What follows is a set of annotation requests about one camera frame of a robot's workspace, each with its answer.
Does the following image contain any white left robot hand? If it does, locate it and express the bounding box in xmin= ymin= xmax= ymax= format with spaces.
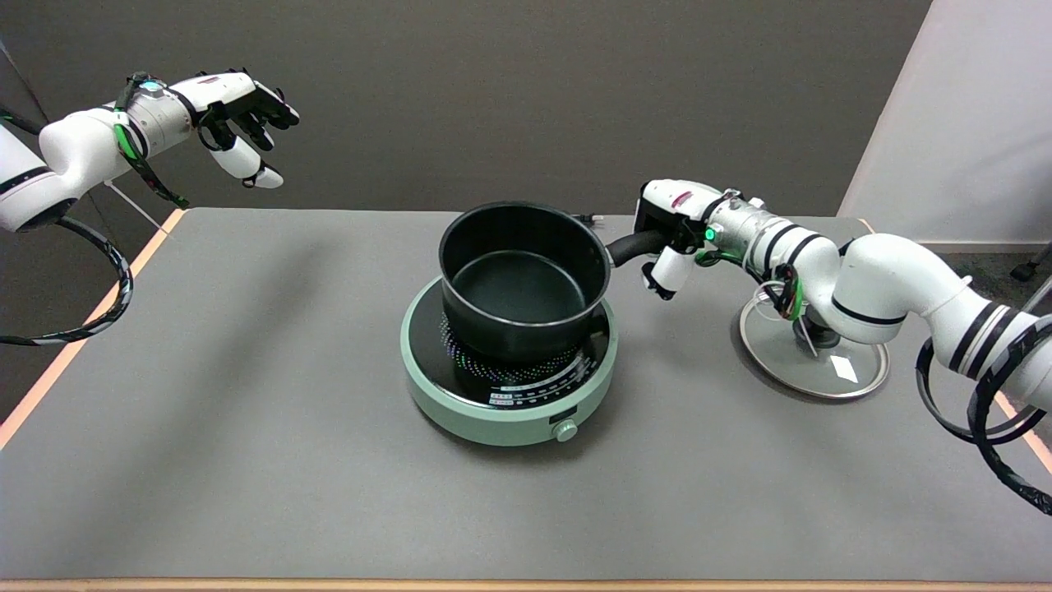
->
xmin=175 ymin=69 xmax=301 ymax=190

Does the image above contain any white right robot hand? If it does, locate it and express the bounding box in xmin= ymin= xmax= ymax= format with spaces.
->
xmin=633 ymin=178 xmax=733 ymax=303

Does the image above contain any black pot with handle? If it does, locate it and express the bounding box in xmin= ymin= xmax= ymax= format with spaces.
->
xmin=438 ymin=201 xmax=671 ymax=366

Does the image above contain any glass lid black knob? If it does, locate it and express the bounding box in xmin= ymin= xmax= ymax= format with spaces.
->
xmin=731 ymin=292 xmax=891 ymax=401

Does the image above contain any gray table mat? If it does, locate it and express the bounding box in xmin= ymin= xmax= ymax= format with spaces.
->
xmin=0 ymin=207 xmax=1052 ymax=583

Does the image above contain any green induction cooker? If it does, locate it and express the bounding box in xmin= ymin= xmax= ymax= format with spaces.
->
xmin=400 ymin=275 xmax=619 ymax=447

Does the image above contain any black chair caster leg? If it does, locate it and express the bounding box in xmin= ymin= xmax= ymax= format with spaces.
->
xmin=1007 ymin=241 xmax=1052 ymax=313

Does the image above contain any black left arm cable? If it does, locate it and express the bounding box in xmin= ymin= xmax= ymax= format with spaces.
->
xmin=0 ymin=215 xmax=134 ymax=347

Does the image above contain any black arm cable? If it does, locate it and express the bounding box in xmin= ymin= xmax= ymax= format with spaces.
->
xmin=0 ymin=215 xmax=134 ymax=347
xmin=915 ymin=317 xmax=1052 ymax=517

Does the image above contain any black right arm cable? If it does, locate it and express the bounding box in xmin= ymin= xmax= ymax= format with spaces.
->
xmin=915 ymin=317 xmax=1052 ymax=517

